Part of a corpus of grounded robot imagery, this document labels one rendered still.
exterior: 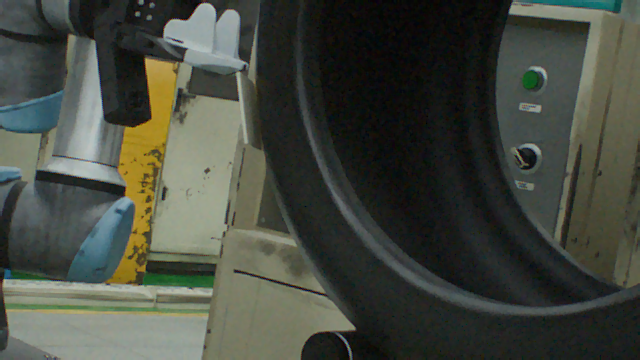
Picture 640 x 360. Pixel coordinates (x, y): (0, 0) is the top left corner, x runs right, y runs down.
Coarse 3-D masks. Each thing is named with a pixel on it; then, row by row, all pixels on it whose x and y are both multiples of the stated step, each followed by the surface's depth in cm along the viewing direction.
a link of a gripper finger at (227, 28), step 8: (224, 16) 131; (232, 16) 130; (216, 24) 131; (224, 24) 130; (232, 24) 130; (216, 32) 131; (224, 32) 130; (232, 32) 130; (216, 40) 131; (224, 40) 130; (232, 40) 129; (216, 48) 131; (224, 48) 130; (232, 48) 129; (224, 56) 129; (232, 56) 129; (248, 64) 127; (240, 72) 127
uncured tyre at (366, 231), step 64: (320, 0) 108; (384, 0) 127; (448, 0) 131; (512, 0) 130; (256, 64) 112; (320, 64) 120; (384, 64) 128; (448, 64) 131; (320, 128) 107; (384, 128) 128; (448, 128) 130; (320, 192) 105; (384, 192) 124; (448, 192) 129; (512, 192) 128; (320, 256) 105; (384, 256) 101; (448, 256) 125; (512, 256) 125; (384, 320) 101; (448, 320) 97; (512, 320) 94; (576, 320) 91
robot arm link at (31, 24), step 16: (0, 0) 144; (16, 0) 142; (32, 0) 140; (0, 16) 144; (16, 16) 142; (32, 16) 142; (16, 32) 143; (32, 32) 142; (48, 32) 143; (64, 32) 145
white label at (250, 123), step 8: (240, 80) 111; (248, 80) 113; (240, 88) 111; (248, 88) 113; (240, 96) 110; (248, 96) 112; (240, 104) 110; (248, 104) 112; (248, 112) 112; (256, 112) 114; (248, 120) 111; (256, 120) 113; (248, 128) 111; (256, 128) 113; (248, 136) 110; (256, 136) 113; (248, 144) 110; (256, 144) 112
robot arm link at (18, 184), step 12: (0, 168) 173; (12, 168) 175; (0, 180) 172; (12, 180) 174; (0, 192) 172; (12, 192) 172; (0, 204) 171; (12, 204) 171; (0, 216) 170; (0, 228) 170; (0, 240) 170; (0, 252) 171; (0, 264) 173
